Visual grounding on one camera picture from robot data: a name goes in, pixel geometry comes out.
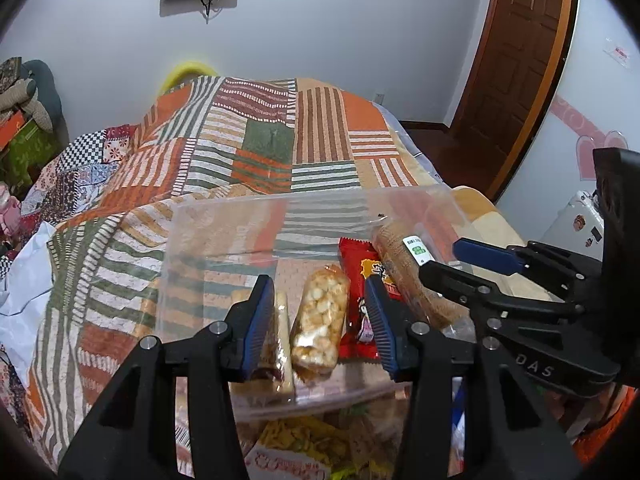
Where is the striped patchwork blanket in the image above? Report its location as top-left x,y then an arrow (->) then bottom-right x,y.
20,75 -> 451,473

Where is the clear plastic container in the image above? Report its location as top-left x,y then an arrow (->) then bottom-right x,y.
154,184 -> 483,418

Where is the person's right forearm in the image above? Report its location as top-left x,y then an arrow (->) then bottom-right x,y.
569,382 -> 637,467

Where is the grey stuffed toy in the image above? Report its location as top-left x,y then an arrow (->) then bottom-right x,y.
0,59 -> 63,132

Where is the yellow hoop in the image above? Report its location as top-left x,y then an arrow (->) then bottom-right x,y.
159,60 -> 222,97

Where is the clear nut bar packet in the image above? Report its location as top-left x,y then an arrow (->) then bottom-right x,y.
249,291 -> 297,402

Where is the brown wooden door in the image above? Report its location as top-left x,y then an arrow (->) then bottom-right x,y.
449,0 -> 582,202

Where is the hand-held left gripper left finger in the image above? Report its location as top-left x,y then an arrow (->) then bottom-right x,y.
57,275 -> 276,480

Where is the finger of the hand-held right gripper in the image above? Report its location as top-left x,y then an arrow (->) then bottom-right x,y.
452,237 -> 604,302
418,261 -> 584,322

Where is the floral patchwork quilt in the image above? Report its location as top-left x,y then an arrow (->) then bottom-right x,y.
0,124 -> 138,271

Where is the clear puffed corn packet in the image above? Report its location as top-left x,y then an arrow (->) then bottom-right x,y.
289,264 -> 351,378

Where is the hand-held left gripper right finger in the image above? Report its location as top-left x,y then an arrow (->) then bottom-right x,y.
364,276 -> 584,480

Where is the red snack packet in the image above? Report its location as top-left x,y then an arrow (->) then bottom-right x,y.
337,236 -> 403,361

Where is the orange box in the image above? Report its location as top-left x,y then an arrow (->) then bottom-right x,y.
0,110 -> 28,153

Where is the white cloth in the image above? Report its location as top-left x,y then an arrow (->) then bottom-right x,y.
0,222 -> 57,388

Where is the pink heart wall sticker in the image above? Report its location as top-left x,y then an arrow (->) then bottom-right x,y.
574,130 -> 629,182

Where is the pile of snack packets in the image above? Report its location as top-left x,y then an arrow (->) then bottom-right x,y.
172,394 -> 483,480

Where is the white wall label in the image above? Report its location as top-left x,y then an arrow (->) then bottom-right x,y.
602,37 -> 635,67

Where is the white appliance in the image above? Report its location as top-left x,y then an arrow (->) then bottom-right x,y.
539,189 -> 607,261

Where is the brown cracker packet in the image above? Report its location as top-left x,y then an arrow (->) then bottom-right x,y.
371,221 -> 468,332

